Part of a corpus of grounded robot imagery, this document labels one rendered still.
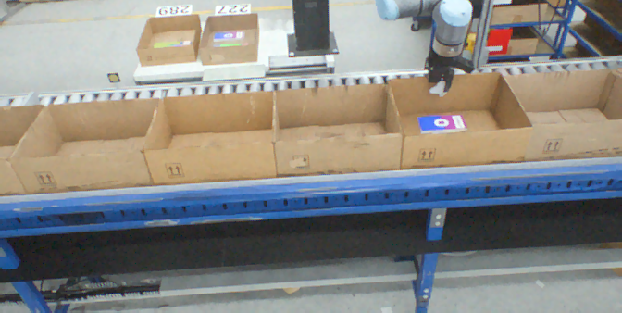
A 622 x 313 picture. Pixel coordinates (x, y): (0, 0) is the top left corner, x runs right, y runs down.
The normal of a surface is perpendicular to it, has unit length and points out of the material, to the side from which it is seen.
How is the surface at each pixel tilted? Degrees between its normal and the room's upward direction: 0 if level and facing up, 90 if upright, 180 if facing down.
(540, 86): 89
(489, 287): 0
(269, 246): 0
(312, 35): 90
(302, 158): 90
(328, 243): 0
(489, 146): 95
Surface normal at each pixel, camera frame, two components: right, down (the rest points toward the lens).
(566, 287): -0.04, -0.79
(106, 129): 0.04, 0.59
